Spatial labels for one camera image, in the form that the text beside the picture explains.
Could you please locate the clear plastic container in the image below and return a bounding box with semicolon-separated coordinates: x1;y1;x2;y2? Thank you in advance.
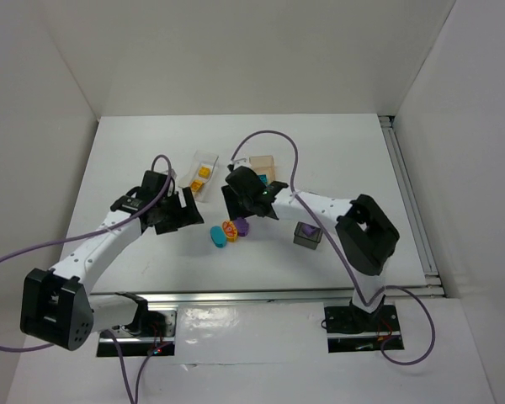
178;151;219;202

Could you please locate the small yellow lego brick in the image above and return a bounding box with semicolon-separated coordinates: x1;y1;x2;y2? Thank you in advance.
198;167;211;178

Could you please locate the orange translucent container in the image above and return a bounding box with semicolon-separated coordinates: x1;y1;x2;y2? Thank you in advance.
249;155;276;183

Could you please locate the aluminium rail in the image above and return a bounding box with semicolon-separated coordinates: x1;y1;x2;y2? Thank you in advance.
83;286;443;305
378;115;445;295

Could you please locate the purple cable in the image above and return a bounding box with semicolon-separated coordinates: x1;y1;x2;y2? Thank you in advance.
0;154;173;404
229;130;437;366

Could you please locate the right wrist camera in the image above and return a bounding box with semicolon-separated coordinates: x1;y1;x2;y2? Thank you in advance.
230;157;251;169

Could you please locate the dark grey translucent container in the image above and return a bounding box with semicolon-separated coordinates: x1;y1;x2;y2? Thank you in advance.
293;211;324;251

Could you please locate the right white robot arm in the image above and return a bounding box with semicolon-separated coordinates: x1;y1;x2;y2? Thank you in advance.
221;167;400;314

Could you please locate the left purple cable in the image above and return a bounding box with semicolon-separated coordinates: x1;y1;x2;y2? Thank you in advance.
0;154;173;404

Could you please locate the purple small lego brick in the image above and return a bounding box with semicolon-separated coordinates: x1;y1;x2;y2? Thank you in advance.
301;224;319;237

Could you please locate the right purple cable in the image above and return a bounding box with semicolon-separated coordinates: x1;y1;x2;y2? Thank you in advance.
229;130;437;366

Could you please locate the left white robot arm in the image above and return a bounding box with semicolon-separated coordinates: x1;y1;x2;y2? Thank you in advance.
20;170;204;351

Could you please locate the yellow oval printed lego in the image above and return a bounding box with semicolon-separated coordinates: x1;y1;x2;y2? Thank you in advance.
221;221;239;242

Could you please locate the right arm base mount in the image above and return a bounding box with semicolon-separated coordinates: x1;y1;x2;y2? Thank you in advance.
321;305;404;354

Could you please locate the purple oval lego piece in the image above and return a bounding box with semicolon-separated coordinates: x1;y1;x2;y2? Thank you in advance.
233;217;250;237

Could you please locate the aluminium right rail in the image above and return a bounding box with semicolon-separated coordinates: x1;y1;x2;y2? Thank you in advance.
378;115;445;295

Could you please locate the teal oval lego piece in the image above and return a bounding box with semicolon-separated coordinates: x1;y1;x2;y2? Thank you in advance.
210;226;227;248

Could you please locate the aluminium front rail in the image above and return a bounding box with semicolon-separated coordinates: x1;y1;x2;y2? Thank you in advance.
83;286;443;305

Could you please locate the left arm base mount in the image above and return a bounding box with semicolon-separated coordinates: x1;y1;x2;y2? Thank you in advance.
93;306;178;358

